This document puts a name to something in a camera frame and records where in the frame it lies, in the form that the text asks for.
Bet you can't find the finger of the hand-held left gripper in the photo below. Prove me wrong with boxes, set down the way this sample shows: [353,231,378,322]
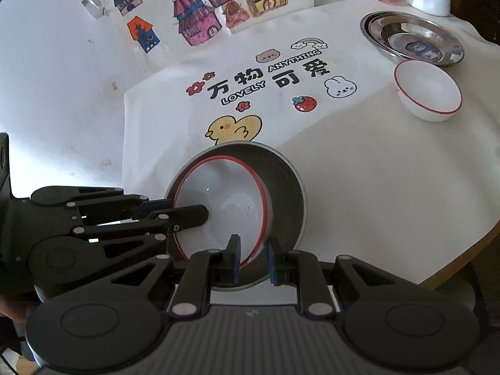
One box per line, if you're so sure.
[30,187,173,222]
[71,204,210,263]

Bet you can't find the large steel bowl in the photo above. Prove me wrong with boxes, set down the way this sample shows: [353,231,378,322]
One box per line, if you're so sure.
[163,142,308,290]

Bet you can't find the houses drawing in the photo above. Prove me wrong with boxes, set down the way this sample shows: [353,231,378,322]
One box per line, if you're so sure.
[66,0,318,64]

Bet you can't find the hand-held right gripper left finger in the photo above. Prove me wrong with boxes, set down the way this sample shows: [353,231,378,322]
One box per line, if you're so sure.
[49,234,243,316]

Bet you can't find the white bowl with red rim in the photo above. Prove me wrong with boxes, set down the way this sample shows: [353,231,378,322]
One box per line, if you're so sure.
[393,59,463,123]
[172,156,269,270]

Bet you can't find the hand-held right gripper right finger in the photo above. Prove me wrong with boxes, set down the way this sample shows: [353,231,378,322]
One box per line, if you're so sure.
[266,237,444,316]

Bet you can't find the white printed tablecloth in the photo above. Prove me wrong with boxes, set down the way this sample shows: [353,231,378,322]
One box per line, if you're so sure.
[122,0,500,287]

